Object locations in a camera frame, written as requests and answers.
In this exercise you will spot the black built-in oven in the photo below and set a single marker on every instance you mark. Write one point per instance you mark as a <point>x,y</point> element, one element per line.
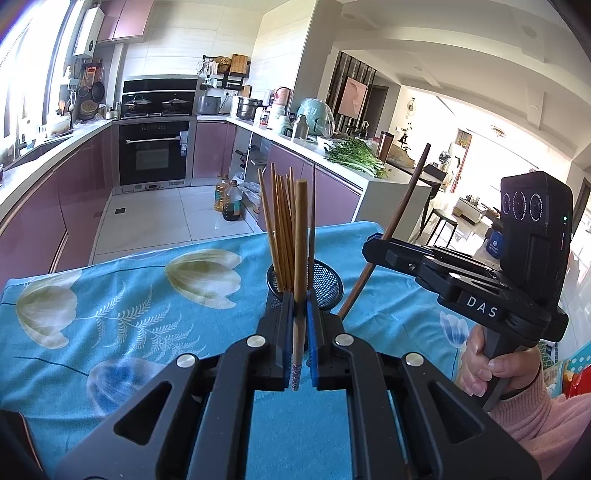
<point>154,157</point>

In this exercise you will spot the black wall rack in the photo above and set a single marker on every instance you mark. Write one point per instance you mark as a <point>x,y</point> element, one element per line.
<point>226,81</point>

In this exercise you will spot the silver rice cooker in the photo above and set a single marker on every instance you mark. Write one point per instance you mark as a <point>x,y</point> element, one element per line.
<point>209,105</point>

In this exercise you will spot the woven basket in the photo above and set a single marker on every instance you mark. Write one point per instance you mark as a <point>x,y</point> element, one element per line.
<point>87,107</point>

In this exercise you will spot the person's right hand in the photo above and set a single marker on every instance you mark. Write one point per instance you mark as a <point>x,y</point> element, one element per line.
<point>471,364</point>

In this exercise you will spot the dark tumbler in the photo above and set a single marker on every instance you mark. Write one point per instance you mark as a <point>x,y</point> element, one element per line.
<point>386,146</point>

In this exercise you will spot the pink wall cabinet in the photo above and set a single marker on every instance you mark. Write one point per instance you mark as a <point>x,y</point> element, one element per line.
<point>124,18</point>

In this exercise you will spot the pink base cabinets with sink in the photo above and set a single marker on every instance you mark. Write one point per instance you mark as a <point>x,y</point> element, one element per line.
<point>55,207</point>

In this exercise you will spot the kitchen sink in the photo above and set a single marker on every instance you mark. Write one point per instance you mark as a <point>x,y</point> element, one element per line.
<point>37,152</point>

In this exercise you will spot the black stool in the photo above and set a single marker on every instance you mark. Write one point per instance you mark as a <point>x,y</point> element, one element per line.
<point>441,216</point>

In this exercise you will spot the person's right forearm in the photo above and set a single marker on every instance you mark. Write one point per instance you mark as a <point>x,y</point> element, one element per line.
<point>540,424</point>

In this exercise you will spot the kitchen window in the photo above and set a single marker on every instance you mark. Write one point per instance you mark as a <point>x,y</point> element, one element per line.
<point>27,69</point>

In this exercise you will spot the bunch of leafy greens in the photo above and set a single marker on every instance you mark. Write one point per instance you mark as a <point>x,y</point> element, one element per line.
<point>355,157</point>

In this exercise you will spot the steel stockpot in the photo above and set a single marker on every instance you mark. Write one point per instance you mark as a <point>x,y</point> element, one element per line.
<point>249,109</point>

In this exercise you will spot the black pot with lid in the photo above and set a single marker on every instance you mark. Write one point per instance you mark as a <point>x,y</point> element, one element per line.
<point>176,104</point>
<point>137,104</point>

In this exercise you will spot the mint green appliance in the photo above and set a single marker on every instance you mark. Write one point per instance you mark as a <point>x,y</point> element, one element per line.
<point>318,115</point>

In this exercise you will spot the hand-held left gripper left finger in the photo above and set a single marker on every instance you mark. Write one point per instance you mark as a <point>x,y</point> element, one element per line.
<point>287,350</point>

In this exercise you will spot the hanging frying pan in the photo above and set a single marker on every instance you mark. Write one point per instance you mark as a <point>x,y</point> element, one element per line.
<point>98,92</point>

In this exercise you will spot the wooden cutting board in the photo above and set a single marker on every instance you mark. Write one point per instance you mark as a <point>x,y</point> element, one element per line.
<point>240,64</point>

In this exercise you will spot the pink electric kettle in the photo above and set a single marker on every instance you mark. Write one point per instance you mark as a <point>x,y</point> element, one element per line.
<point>282,96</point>

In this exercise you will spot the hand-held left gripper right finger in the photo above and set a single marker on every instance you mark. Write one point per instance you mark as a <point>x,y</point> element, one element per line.
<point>313,341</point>

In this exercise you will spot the clear plastic bag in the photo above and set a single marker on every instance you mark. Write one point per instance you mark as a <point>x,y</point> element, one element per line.
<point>249,189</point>

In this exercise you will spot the white water heater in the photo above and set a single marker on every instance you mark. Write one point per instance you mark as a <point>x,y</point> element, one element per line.
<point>88,32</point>

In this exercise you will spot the pink wall painting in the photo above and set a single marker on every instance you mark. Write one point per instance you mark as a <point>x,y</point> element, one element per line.
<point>353,97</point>

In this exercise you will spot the grey thermos flask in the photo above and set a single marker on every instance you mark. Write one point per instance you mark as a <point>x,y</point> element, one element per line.
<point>301,127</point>

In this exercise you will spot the dark oil bottle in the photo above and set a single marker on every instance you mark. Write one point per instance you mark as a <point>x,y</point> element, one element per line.
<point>232,203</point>

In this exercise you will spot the blue printed bag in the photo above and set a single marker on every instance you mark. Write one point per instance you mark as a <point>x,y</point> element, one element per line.
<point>495,242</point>

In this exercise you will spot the black mesh utensil holder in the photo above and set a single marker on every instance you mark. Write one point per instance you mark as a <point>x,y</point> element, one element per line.
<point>328,286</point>

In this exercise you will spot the black stove hood unit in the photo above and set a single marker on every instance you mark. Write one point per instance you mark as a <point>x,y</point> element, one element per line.
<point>159,85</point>

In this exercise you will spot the pink base cabinets peninsula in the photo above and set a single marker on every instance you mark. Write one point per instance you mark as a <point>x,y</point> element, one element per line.
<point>332,198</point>

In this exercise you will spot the blue floral tablecloth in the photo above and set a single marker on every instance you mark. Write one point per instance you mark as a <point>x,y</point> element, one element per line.
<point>138,295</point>

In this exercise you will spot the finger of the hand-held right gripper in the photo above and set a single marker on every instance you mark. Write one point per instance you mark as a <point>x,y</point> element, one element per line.
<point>452,261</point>
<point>397,261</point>

